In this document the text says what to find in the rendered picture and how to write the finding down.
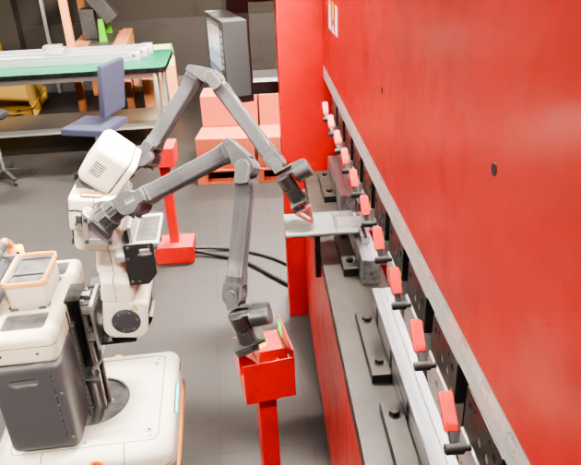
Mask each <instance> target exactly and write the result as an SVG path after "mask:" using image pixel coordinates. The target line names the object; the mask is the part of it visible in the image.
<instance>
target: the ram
mask: <svg viewBox="0 0 581 465"><path fill-rule="evenodd" d="M332 2H333V3H334V21H333V20H332ZM335 5H336V6H337V7H338V37H336V36H335ZM332 23H333V25H334V33H333V32H332ZM323 58H324V67H325V69H326V72H327V73H328V75H329V77H330V79H331V80H332V82H333V84H334V86H335V88H336V90H337V92H338V95H339V97H340V99H341V100H342V102H343V104H344V106H345V108H346V109H347V111H348V113H349V115H350V118H351V120H352V122H353V123H354V125H355V127H356V129H357V131H358V133H359V135H360V137H361V138H362V141H363V143H364V145H365V147H366V148H367V150H368V152H369V154H370V156H371V158H372V160H373V163H374V165H375V166H376V168H377V170H378V172H379V173H380V175H381V177H382V179H383V181H384V183H385V186H386V188H387V190H388V192H389V194H390V195H391V197H392V198H393V200H394V202H395V204H396V206H397V209H398V211H399V213H400V215H401V217H402V219H403V221H404V222H405V223H406V225H407V227H408V229H409V232H410V234H411V236H412V238H413V240H414V242H415V244H416V246H417V247H418V249H419V251H420V252H421V255H422V257H423V259H424V261H425V263H426V265H427V267H428V269H429V270H430V272H431V274H432V276H433V279H434V280H435V282H436V284H437V286H438V288H439V290H440V292H441V294H442V295H443V297H444V299H445V302H446V304H447V306H448V308H449V309H450V311H451V313H452V315H453V317H454V319H455V321H456V323H457V325H458V327H459V329H460V331H461V333H462V335H463V337H464V339H465V340H466V342H467V344H468V346H469V348H470V350H471V352H472V354H473V356H474V358H475V360H476V362H477V364H478V366H479V368H480V370H481V371H482V373H483V375H484V377H485V379H486V381H487V383H488V385H489V387H490V389H491V391H492V394H493V395H494V397H495V398H496V400H497V402H498V404H499V406H500V408H501V410H502V412H503V414H504V417H505V419H506V421H507V422H508V424H509V425H510V427H511V429H512V431H513V433H514V435H515V437H516V440H517V442H518V444H519V445H520V447H521V449H522V451H523V453H524V454H525V456H526V458H527V460H528V463H529V465H581V0H331V30H330V28H329V27H328V0H323ZM324 80H325V82H326V84H327V86H328V88H329V90H330V92H331V94H332V96H333V99H334V101H335V103H336V105H337V107H338V109H339V111H340V113H341V116H342V118H343V120H344V122H345V124H346V126H347V128H348V130H349V131H350V135H351V137H352V139H353V141H354V143H355V145H356V147H357V149H358V151H359V153H360V155H361V157H362V160H363V162H364V164H365V166H366V169H367V171H368V173H369V174H370V176H371V178H372V180H373V183H374V186H375V188H376V190H377V192H378V194H379V196H380V198H381V199H382V201H383V203H384V206H385V209H386V211H387V213H388V215H389V217H390V219H391V221H392V223H393V225H394V227H395V229H396V231H397V234H398V236H399V238H400V241H401V243H402V244H403V246H404V248H405V250H406V252H407V254H408V256H409V260H410V262H411V264H412V266H413V267H414V269H415V271H416V273H417V276H418V278H419V280H420V282H421V285H422V287H423V289H424V290H425V293H426V295H427V297H428V299H429V301H430V303H431V305H432V307H433V310H434V312H435V314H436V316H437V318H438V320H439V322H440V324H441V326H442V328H443V331H444V333H445V335H446V337H447V339H448V341H449V343H450V345H451V348H452V350H453V352H454V354H455V356H456V358H457V360H458V362H459V365H460V367H461V369H462V371H463V373H464V375H465V377H466V379H467V381H468V384H469V386H470V388H471V390H472V392H473V394H474V396H475V398H476V400H477V402H478V404H479V406H480V409H481V411H482V413H483V415H484V417H485V420H486V422H487V424H488V425H489V427H490V429H491V431H492V434H493V437H494V439H495V441H496V443H497V445H498V447H499V448H500V450H501V452H502V455H503V457H504V460H505V462H506V464H507V465H516V462H515V460H514V458H513V456H512V454H511V452H510V450H509V448H508V446H507V444H506V442H505V440H504V437H503V435H502V433H501V431H500V429H499V427H498V425H497V423H496V421H495V420H494V418H493V416H492V413H491V411H490V409H489V407H488V405H487V403H486V401H485V399H484V397H483V396H482V394H481V392H480V389H479V387H478V385H477V382H476V380H475V378H474V376H473V374H472V373H471V371H470V369H469V367H468V364H467V362H466V360H465V358H464V356H463V354H462V352H461V350H460V349H459V347H458V345H457V342H456V340H455V338H454V336H453V334H452V332H451V330H450V328H449V326H448V325H447V322H446V320H445V317H444V315H443V313H442V311H441V309H440V307H439V305H438V303H437V302H436V300H435V298H434V296H433V293H432V291H431V289H430V287H429V285H428V283H427V281H426V279H425V278H424V276H423V274H422V272H421V269H420V267H419V265H418V262H417V260H416V258H415V256H414V255H413V253H412V251H411V249H410V247H409V244H408V242H407V240H406V238H405V236H404V234H403V232H402V231H401V229H400V227H399V225H398V223H397V220H396V218H395V216H394V214H393V212H392V210H391V208H390V207H389V205H388V202H387V200H386V198H385V195H384V193H383V191H382V189H381V187H380V185H379V184H378V182H377V180H376V178H375V176H374V173H373V171H372V169H371V167H370V165H369V163H368V161H367V160H366V158H365V156H364V154H363V152H362V149H361V147H360V145H359V142H358V140H357V138H356V137H355V135H354V133H353V131H352V129H351V127H350V124H349V122H348V120H347V118H346V116H345V114H344V113H343V111H342V109H341V107H340V105H339V103H338V100H337V98H336V96H335V94H334V92H333V90H332V89H331V87H330V85H329V83H328V80H327V78H326V75H325V73H324Z"/></svg>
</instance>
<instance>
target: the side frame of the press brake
mask: <svg viewBox="0 0 581 465"><path fill-rule="evenodd" d="M274 15H275V34H276V53H277V72H278V92H279V132H280V151H281V154H282V156H283V157H284V158H285V160H286V162H287V164H286V166H287V165H289V164H290V163H293V162H295V161H297V160H299V159H306V160H307V161H308V163H309V164H310V166H311V168H312V170H313V171H328V169H327V156H335V155H339V154H335V149H336V148H337V146H335V142H334V139H333V137H329V136H328V132H330V129H329V128H328V122H323V118H324V117H325V116H324V114H323V105H322V102H323V101H326V102H327V105H328V115H330V114H332V97H333V96H332V94H331V92H330V90H329V88H328V86H327V84H326V82H325V80H324V68H323V64H324V58H323V0H274ZM283 208H284V214H294V213H293V211H292V209H291V203H290V200H289V199H288V197H287V196H286V194H285V193H284V191H283ZM285 246H286V263H287V283H288V297H289V307H290V316H306V315H308V303H307V282H306V253H305V238H286V233H285Z"/></svg>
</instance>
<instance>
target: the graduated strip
mask: <svg viewBox="0 0 581 465"><path fill-rule="evenodd" d="M323 68H324V73H325V75H326V78H327V80H328V83H329V85H330V87H331V89H332V90H333V92H334V94H335V96H336V98H337V100H338V103H339V105H340V107H341V109H342V111H343V113H344V114H345V116H346V118H347V120H348V122H349V124H350V127H351V129H352V131H353V133H354V135H355V137H356V138H357V140H358V142H359V145H360V147H361V149H362V152H363V154H364V156H365V158H366V160H367V161H368V163H369V165H370V167H371V169H372V171H373V174H374V176H375V178H376V180H377V182H378V184H379V185H380V187H381V189H382V191H383V193H384V195H385V198H386V200H387V202H388V205H389V207H390V208H391V210H392V212H393V214H394V216H395V218H396V220H397V223H398V225H399V227H400V229H401V231H402V232H403V234H404V236H405V238H406V240H407V242H408V244H409V247H410V249H411V251H412V253H413V255H414V256H415V258H416V260H417V262H418V265H419V267H420V269H421V272H422V274H423V276H424V278H425V279H426V281H427V283H428V285H429V287H430V289H431V291H432V293H433V296H434V298H435V300H436V302H437V303H438V305H439V307H440V309H441V311H442V313H443V315H444V317H445V320H446V322H447V325H448V326H449V328H450V330H451V332H452V334H453V336H454V338H455V340H456V343H457V345H458V347H459V349H460V350H461V352H462V354H463V356H464V358H465V360H466V362H467V364H468V367H469V369H470V371H471V373H472V374H473V376H474V378H475V380H476V382H477V385H478V387H479V389H480V392H481V394H482V396H483V397H484V399H485V401H486V403H487V405H488V407H489V409H490V411H491V413H492V416H493V418H494V420H495V421H496V423H497V425H498V427H499V429H500V431H501V433H502V435H503V437H504V440H505V442H506V444H507V446H508V448H509V450H510V452H511V454H512V456H513V458H514V460H515V462H516V465H529V463H528V460H527V458H526V456H525V454H524V453H523V451H522V449H521V447H520V445H519V444H518V442H517V440H516V437H515V435H514V433H513V431H512V429H511V427H510V425H509V424H508V422H507V420H506V419H505V417H504V414H503V412H502V410H501V408H500V406H499V404H498V402H497V400H496V398H495V397H494V395H493V394H492V391H491V389H490V387H489V385H488V383H487V381H486V379H485V377H484V375H483V373H482V371H481V370H480V368H479V366H478V364H477V362H476V360H475V358H474V356H473V354H472V352H471V350H470V348H469V346H468V344H467V342H466V340H465V339H464V337H463V335H462V333H461V331H460V329H459V327H458V325H457V322H456V321H455V319H454V317H453V315H452V313H451V311H450V309H449V308H448V306H447V304H446V302H445V299H444V297H443V295H442V294H441V292H440V290H439V288H438V286H437V284H436V282H435V280H434V279H433V276H432V274H431V272H430V270H429V269H428V267H427V265H426V263H425V261H424V259H423V257H422V255H421V252H420V251H419V249H418V247H417V246H416V244H415V242H414V240H413V238H412V236H411V234H410V232H409V229H408V227H407V225H406V223H405V222H404V221H403V219H402V217H401V215H400V213H399V211H398V209H397V206H396V204H395V202H394V200H393V198H392V197H391V195H390V194H389V192H388V190H387V188H386V186H385V183H384V181H383V179H382V177H381V175H380V173H379V172H378V170H377V168H376V166H375V165H374V162H373V160H372V158H371V156H370V154H369V152H368V150H367V148H366V147H365V145H364V143H363V141H362V138H361V137H360V135H359V133H358V131H357V129H356V127H355V125H354V123H353V122H352V120H351V118H350V115H349V113H348V111H347V109H346V108H345V106H344V104H343V102H342V100H341V99H340V97H339V95H338V92H337V90H336V88H335V86H334V84H333V82H332V80H331V79H330V77H329V75H328V73H327V72H326V69H325V67H324V65H323Z"/></svg>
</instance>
